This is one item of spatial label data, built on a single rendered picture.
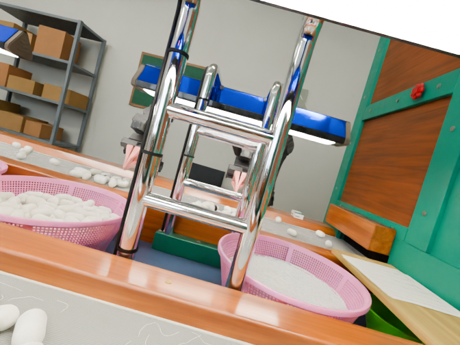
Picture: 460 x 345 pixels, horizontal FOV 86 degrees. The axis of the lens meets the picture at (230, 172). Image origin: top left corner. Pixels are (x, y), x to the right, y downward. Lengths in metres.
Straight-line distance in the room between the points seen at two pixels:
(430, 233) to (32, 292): 0.69
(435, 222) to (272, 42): 2.70
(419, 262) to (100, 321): 0.62
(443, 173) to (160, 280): 0.61
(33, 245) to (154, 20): 3.27
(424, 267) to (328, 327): 0.38
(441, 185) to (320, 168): 2.24
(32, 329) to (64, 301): 0.06
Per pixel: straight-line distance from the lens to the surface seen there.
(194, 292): 0.31
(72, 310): 0.31
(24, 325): 0.27
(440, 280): 0.66
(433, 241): 0.70
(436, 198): 0.70
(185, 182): 0.56
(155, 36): 3.41
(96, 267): 0.33
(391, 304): 0.49
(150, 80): 0.75
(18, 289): 0.34
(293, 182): 2.84
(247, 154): 0.87
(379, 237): 0.75
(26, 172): 0.76
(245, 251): 0.33
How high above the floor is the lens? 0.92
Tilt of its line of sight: 3 degrees down
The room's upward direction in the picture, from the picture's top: 16 degrees clockwise
